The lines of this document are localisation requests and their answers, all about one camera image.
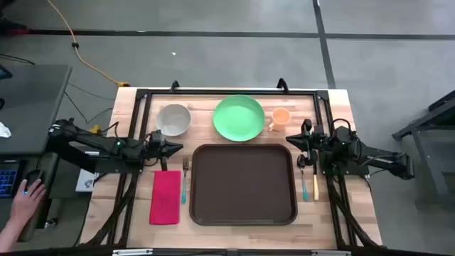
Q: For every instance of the black frame clamp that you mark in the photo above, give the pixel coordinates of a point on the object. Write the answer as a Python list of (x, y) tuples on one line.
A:
[(282, 85), (174, 86)]

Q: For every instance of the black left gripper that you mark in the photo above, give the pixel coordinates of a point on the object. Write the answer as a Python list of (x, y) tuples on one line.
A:
[(158, 149)]

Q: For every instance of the black keyboard with blue light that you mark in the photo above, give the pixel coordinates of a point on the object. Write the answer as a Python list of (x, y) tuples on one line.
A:
[(7, 181)]

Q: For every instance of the person's forearm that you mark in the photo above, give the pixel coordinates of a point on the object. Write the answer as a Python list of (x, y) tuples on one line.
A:
[(9, 236)]

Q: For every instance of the silver metal bracket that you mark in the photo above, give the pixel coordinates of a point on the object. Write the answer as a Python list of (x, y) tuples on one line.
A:
[(330, 253), (131, 252)]

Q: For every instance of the small metal desk clamp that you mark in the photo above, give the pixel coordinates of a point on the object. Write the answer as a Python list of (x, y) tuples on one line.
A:
[(51, 223)]

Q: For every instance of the black computer mouse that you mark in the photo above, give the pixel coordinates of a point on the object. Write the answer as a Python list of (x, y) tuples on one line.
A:
[(33, 175)]

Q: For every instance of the dark device with screen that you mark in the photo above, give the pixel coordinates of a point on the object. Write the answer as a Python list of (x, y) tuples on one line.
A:
[(4, 73)]

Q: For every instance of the grey plastic bowl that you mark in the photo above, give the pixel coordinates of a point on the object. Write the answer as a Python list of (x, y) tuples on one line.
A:
[(173, 120)]

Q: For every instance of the grey computer desk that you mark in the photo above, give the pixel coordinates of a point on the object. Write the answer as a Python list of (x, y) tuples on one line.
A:
[(32, 106)]

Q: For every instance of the white crumpled tissue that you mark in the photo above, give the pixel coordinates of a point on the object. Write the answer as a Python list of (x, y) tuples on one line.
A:
[(4, 131)]

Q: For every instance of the orange plastic cup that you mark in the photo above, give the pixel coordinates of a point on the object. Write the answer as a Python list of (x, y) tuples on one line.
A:
[(281, 116)]

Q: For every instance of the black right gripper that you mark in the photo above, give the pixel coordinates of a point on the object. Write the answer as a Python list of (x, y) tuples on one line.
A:
[(313, 145)]

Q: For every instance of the person's hand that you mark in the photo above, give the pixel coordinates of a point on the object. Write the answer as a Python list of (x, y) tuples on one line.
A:
[(26, 204)]

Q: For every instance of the red cloth napkin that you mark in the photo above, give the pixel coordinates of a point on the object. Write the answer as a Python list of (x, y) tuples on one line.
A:
[(165, 197)]

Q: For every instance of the white printed box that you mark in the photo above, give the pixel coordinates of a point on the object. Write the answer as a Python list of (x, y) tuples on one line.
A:
[(85, 183)]

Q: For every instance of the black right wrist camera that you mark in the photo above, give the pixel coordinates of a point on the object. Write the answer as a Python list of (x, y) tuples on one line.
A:
[(307, 126)]

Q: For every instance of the dark brown plastic tray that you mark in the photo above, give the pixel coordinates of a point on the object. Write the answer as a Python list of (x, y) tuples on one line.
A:
[(241, 185)]

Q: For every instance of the dark grey metal table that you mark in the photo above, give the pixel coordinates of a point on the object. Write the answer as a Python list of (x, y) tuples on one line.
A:
[(444, 112)]

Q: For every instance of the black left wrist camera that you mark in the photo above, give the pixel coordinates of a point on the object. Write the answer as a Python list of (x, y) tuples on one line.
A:
[(157, 136)]

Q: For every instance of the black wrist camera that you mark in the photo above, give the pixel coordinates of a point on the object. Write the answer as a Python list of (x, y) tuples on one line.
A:
[(157, 136), (307, 126)]

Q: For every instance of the person's red shoe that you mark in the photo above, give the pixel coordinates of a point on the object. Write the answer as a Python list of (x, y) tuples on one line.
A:
[(14, 31)]

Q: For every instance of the black aluminium table frame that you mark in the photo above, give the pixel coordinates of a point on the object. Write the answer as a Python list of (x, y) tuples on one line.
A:
[(231, 92)]

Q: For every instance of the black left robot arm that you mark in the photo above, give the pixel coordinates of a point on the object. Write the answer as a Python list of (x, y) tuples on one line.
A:
[(92, 140)]

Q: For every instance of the green plastic plate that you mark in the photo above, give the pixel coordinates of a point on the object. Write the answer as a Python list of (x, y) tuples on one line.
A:
[(239, 118)]

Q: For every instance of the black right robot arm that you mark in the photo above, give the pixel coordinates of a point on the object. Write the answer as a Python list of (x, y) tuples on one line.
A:
[(384, 160)]

